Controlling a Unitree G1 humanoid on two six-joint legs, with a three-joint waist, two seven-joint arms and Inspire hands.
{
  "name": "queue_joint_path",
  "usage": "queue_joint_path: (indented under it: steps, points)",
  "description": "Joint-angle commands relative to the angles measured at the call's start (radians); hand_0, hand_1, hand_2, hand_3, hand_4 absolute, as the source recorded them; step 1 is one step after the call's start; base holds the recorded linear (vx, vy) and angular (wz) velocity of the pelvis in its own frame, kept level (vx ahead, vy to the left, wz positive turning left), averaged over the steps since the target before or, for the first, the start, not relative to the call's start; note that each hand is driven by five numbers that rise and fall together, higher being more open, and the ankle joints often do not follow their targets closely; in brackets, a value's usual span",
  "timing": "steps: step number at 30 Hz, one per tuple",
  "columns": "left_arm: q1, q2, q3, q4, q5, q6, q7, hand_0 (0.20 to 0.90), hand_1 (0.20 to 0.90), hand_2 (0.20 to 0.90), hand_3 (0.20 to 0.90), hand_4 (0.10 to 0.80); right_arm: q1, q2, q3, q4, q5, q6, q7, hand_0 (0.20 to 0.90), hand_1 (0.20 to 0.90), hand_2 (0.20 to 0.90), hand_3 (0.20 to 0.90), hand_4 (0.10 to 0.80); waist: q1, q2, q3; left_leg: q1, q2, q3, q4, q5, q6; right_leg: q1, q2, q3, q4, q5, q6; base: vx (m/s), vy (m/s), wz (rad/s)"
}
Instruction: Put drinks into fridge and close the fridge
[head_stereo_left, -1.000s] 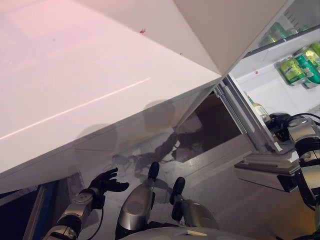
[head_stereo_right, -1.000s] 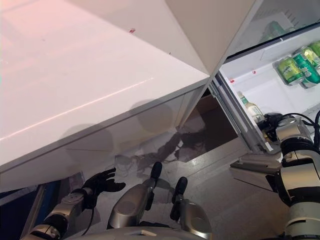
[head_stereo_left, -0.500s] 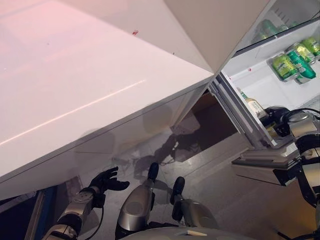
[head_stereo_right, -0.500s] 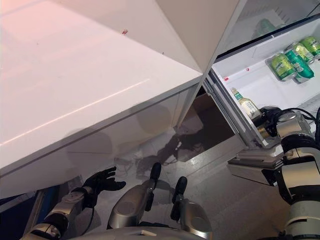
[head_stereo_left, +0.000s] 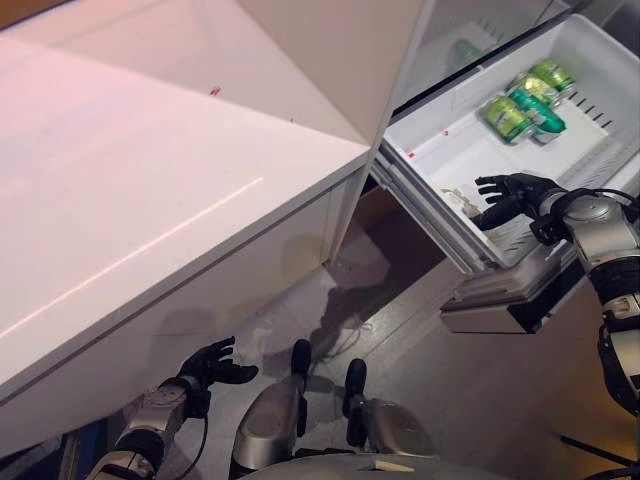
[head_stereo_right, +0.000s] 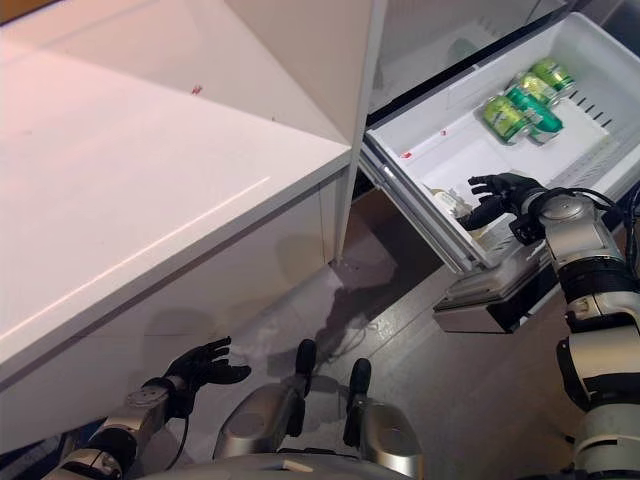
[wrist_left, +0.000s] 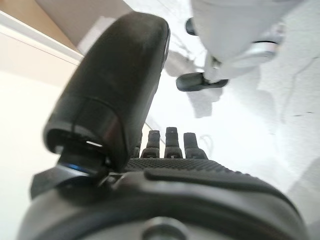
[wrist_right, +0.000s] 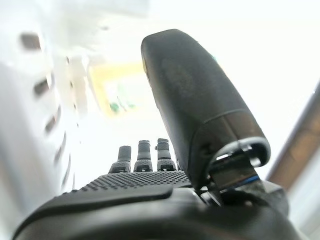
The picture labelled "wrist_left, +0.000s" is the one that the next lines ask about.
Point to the black left robot foot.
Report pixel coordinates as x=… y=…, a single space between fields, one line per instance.
x=192 y=81

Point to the white counter cabinet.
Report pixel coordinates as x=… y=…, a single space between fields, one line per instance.
x=20 y=100

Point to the white tall cabinet panel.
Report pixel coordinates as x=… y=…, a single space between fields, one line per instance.
x=37 y=36

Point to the black right robot foot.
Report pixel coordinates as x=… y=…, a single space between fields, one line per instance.
x=191 y=26

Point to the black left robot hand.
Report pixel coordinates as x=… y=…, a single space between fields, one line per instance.
x=112 y=87

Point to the black robot foot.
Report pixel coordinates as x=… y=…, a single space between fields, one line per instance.
x=192 y=81
x=191 y=26

